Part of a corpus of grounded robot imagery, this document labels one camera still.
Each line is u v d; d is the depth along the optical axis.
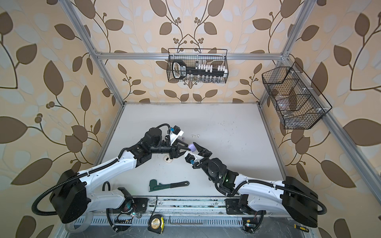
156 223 0.68
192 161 0.60
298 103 0.73
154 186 0.80
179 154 0.69
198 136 1.01
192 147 0.72
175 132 0.66
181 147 0.68
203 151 0.68
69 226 0.67
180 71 0.85
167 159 0.89
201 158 0.63
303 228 0.68
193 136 1.00
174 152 0.66
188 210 0.74
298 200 0.42
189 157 0.59
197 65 0.81
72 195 0.40
